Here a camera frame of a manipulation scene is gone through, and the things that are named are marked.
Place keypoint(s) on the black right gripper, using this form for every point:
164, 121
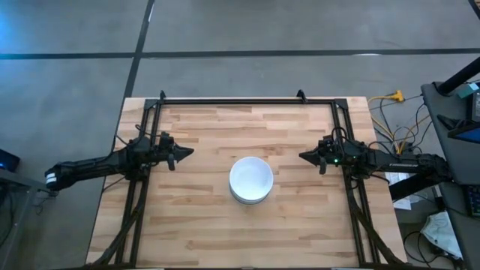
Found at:
339, 155

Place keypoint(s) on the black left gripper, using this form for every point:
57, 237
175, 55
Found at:
161, 155

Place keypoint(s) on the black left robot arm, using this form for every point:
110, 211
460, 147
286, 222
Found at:
93, 167

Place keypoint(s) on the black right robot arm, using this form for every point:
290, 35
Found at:
397, 162

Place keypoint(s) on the black table clamp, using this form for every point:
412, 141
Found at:
301, 95
162, 94

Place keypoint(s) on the white paper sheets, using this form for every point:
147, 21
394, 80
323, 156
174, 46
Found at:
403, 203

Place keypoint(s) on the black diagonal support beam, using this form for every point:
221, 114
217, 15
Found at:
416, 185

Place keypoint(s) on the black side table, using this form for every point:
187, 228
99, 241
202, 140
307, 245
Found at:
461, 165

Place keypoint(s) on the white plastic bag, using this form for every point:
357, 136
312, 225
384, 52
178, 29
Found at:
440, 232

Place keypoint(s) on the blue screen laptop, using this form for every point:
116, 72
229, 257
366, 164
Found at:
468, 134

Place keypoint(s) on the grey metal stand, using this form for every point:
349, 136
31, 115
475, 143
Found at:
22, 185

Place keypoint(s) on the black round pole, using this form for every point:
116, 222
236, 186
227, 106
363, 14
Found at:
459, 77

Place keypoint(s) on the black keyboard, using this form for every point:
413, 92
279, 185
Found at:
474, 200

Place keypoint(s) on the black device with blue light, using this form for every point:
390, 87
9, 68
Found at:
7, 160

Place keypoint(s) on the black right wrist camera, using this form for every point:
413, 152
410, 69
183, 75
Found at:
327, 142

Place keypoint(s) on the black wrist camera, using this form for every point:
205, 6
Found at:
165, 139
327, 142

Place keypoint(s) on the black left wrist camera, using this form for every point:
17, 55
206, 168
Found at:
165, 139

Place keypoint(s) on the black aluminium table frame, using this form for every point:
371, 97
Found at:
243, 101

